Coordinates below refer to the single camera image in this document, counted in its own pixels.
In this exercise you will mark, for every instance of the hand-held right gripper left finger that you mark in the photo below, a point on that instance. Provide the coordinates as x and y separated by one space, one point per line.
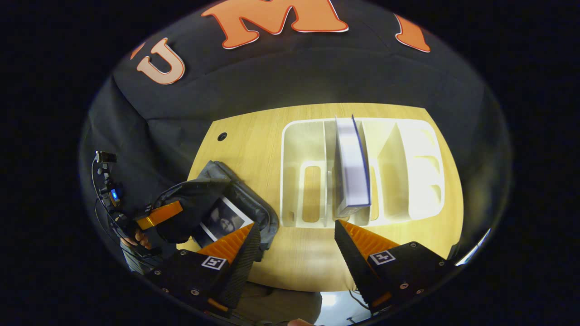
242 267

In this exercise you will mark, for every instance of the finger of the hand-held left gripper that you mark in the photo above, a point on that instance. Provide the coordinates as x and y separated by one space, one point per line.
158 216

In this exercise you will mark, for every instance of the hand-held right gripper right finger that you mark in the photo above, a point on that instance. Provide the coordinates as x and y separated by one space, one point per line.
355 267

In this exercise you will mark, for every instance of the white portrait cover book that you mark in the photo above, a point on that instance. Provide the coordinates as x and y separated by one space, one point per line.
224 219

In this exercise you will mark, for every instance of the grey schoolbag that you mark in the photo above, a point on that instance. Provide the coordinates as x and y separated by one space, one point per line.
258 208

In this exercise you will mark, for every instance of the blue cover book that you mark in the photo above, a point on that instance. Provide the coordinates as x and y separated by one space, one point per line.
351 167

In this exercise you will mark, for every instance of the white bookshelf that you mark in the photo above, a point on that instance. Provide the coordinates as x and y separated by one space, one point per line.
408 181

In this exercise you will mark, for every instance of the person's grey clothing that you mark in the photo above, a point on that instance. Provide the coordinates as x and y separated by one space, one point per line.
272 303

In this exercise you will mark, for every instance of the black backdrop cloth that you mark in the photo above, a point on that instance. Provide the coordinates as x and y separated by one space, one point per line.
294 72

